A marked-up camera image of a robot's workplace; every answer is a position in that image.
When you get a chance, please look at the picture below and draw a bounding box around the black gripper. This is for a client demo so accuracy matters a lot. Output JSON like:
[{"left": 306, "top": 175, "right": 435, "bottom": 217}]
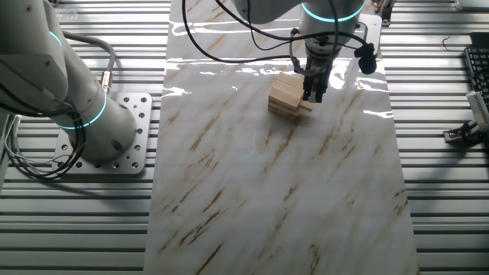
[{"left": 303, "top": 70, "right": 331, "bottom": 105}]

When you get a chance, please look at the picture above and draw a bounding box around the black clamp stand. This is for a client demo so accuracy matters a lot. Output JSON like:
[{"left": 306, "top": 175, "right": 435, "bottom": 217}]
[{"left": 375, "top": 0, "right": 397, "bottom": 28}]

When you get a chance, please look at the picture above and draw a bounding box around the marble pattern table mat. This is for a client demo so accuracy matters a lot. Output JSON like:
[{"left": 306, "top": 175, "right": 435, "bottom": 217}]
[{"left": 143, "top": 0, "right": 421, "bottom": 275}]

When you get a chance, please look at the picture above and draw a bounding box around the black keyboard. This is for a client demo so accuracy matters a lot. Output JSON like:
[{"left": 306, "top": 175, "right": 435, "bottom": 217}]
[{"left": 463, "top": 45, "right": 489, "bottom": 106}]

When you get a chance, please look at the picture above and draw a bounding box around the black box device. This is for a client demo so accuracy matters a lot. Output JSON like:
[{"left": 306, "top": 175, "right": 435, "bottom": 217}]
[{"left": 469, "top": 31, "right": 489, "bottom": 49}]

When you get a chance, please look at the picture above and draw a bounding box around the light grey device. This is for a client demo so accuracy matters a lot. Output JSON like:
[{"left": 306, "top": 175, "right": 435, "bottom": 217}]
[{"left": 454, "top": 0, "right": 489, "bottom": 11}]

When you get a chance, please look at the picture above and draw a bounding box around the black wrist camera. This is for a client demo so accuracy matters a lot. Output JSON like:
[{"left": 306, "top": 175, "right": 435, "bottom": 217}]
[{"left": 354, "top": 42, "right": 378, "bottom": 76}]

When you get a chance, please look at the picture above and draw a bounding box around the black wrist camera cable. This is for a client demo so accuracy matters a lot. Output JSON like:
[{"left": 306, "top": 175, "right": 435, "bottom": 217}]
[{"left": 213, "top": 0, "right": 368, "bottom": 49}]

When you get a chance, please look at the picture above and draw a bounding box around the long black gripper cable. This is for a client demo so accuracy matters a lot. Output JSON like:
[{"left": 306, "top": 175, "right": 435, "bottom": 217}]
[{"left": 181, "top": 0, "right": 306, "bottom": 76}]

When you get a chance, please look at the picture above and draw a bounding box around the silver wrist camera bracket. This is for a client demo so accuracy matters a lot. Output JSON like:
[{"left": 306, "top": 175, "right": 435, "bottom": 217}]
[{"left": 353, "top": 13, "right": 383, "bottom": 60}]

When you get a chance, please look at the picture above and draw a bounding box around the thin black wire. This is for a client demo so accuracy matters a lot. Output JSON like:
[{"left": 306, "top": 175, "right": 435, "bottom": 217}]
[{"left": 442, "top": 36, "right": 465, "bottom": 53}]

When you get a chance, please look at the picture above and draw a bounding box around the metal camera mount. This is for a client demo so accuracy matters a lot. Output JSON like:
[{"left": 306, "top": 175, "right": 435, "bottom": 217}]
[{"left": 442, "top": 121, "right": 484, "bottom": 145}]

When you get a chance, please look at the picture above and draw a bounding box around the black exterior camera cable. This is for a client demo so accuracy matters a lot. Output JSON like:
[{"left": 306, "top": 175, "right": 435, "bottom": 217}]
[{"left": 460, "top": 120, "right": 486, "bottom": 144}]

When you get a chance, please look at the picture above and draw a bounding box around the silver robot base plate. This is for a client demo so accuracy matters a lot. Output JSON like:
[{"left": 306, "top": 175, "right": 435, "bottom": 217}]
[{"left": 51, "top": 92, "right": 153, "bottom": 176}]

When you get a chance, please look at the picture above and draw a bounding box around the thick grey base cable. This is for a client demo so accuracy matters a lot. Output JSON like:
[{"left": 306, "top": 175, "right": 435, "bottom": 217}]
[{"left": 60, "top": 30, "right": 117, "bottom": 95}]

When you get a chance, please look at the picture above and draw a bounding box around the thin white cable bundle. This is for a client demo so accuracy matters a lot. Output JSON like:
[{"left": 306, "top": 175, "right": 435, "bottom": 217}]
[{"left": 3, "top": 114, "right": 68, "bottom": 168}]

